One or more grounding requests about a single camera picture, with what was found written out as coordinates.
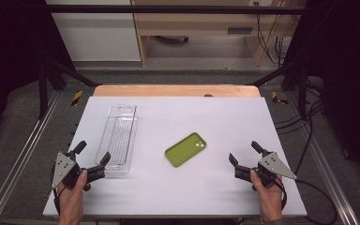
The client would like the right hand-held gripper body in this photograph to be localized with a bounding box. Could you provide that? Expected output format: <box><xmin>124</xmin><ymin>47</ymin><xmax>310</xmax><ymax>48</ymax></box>
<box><xmin>233</xmin><ymin>149</ymin><xmax>298</xmax><ymax>190</ymax></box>

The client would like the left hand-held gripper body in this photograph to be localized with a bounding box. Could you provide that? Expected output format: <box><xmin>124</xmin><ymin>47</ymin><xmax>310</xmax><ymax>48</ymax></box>
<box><xmin>51</xmin><ymin>149</ymin><xmax>107</xmax><ymax>192</ymax></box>

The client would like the clear plastic container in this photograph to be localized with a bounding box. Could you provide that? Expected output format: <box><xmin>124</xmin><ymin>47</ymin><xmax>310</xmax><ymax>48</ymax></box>
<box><xmin>94</xmin><ymin>103</ymin><xmax>140</xmax><ymax>175</ymax></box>

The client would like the green phone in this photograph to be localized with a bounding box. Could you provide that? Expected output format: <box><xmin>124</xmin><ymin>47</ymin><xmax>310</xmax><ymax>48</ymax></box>
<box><xmin>164</xmin><ymin>131</ymin><xmax>207</xmax><ymax>168</ymax></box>

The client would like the person's left hand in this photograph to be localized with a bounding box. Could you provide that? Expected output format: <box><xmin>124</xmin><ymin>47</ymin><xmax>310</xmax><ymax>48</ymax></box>
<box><xmin>56</xmin><ymin>170</ymin><xmax>88</xmax><ymax>209</ymax></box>

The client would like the person's right hand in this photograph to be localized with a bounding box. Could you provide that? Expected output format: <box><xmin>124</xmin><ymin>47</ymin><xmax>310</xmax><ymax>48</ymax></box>
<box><xmin>249</xmin><ymin>169</ymin><xmax>284</xmax><ymax>215</ymax></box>

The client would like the white table board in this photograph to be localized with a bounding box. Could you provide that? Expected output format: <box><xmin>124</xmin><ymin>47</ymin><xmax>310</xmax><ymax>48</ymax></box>
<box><xmin>42</xmin><ymin>96</ymin><xmax>308</xmax><ymax>218</ymax></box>

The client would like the yellow black tape piece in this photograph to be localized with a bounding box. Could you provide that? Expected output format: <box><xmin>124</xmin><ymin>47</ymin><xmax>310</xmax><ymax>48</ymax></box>
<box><xmin>271</xmin><ymin>91</ymin><xmax>289</xmax><ymax>106</ymax></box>
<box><xmin>70</xmin><ymin>90</ymin><xmax>84</xmax><ymax>107</ymax></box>

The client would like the wooden board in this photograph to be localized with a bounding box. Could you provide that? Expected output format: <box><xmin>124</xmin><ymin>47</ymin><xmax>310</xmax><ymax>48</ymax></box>
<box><xmin>93</xmin><ymin>83</ymin><xmax>262</xmax><ymax>98</ymax></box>

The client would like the white cabinet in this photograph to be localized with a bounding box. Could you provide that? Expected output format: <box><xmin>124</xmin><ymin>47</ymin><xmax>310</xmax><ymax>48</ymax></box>
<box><xmin>45</xmin><ymin>0</ymin><xmax>142</xmax><ymax>63</ymax></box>

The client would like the black curtain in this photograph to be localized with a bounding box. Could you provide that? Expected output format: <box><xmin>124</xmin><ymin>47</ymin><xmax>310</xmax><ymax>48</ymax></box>
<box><xmin>282</xmin><ymin>0</ymin><xmax>360</xmax><ymax>188</ymax></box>
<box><xmin>0</xmin><ymin>0</ymin><xmax>76</xmax><ymax>151</ymax></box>

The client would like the light wooden desk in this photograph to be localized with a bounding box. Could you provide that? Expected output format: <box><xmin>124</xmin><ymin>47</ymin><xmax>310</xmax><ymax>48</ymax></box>
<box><xmin>130</xmin><ymin>0</ymin><xmax>308</xmax><ymax>68</ymax></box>

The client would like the black metal crossbar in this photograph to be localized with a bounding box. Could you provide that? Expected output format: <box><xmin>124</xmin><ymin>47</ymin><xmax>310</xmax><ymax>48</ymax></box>
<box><xmin>45</xmin><ymin>4</ymin><xmax>306</xmax><ymax>15</ymax></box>

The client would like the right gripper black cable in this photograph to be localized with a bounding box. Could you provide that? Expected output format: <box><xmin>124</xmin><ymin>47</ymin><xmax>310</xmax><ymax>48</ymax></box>
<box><xmin>273</xmin><ymin>177</ymin><xmax>338</xmax><ymax>225</ymax></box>

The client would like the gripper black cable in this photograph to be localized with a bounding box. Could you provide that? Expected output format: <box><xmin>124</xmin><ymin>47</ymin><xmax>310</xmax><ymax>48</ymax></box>
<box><xmin>52</xmin><ymin>187</ymin><xmax>61</xmax><ymax>216</ymax></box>
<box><xmin>273</xmin><ymin>177</ymin><xmax>338</xmax><ymax>225</ymax></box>

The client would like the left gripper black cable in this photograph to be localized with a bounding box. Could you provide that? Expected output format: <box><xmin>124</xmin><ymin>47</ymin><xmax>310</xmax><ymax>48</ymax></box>
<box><xmin>52</xmin><ymin>187</ymin><xmax>61</xmax><ymax>216</ymax></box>

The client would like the aluminium rail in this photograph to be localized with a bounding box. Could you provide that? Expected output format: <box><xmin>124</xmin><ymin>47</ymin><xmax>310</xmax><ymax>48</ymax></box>
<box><xmin>285</xmin><ymin>92</ymin><xmax>360</xmax><ymax>225</ymax></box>
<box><xmin>0</xmin><ymin>90</ymin><xmax>62</xmax><ymax>225</ymax></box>

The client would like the black cable bundle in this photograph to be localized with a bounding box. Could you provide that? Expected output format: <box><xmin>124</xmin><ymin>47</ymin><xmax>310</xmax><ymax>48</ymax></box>
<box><xmin>255</xmin><ymin>1</ymin><xmax>293</xmax><ymax>68</ymax></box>
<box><xmin>274</xmin><ymin>78</ymin><xmax>326</xmax><ymax>176</ymax></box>

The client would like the black metal frame stand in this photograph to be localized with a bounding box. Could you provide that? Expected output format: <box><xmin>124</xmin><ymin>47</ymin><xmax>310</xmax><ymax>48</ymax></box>
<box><xmin>246</xmin><ymin>59</ymin><xmax>310</xmax><ymax>120</ymax></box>
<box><xmin>37</xmin><ymin>57</ymin><xmax>102</xmax><ymax>120</ymax></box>

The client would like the grey desk handle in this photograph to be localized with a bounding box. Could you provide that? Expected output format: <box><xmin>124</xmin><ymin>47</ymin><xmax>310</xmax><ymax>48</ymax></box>
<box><xmin>227</xmin><ymin>26</ymin><xmax>254</xmax><ymax>35</ymax></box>

